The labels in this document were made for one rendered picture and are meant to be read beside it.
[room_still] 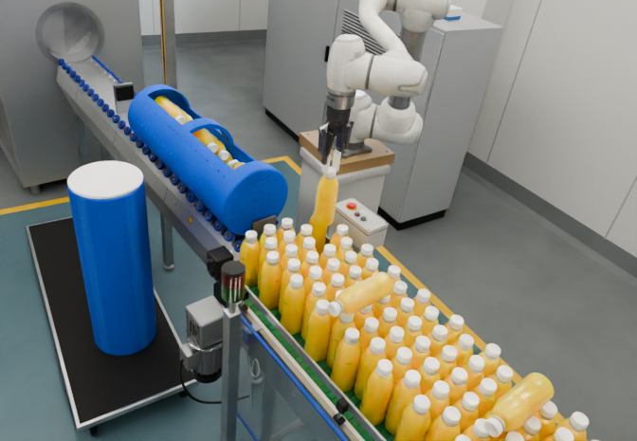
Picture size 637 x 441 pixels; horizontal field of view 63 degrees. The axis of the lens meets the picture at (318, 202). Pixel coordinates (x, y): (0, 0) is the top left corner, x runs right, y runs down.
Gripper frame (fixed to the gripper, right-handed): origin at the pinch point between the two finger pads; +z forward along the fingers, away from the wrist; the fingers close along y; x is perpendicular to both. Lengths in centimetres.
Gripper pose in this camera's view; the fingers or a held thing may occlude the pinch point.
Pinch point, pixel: (331, 162)
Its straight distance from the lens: 170.9
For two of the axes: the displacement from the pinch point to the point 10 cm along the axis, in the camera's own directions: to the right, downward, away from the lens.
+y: -7.8, 2.7, -5.6
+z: -1.1, 8.3, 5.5
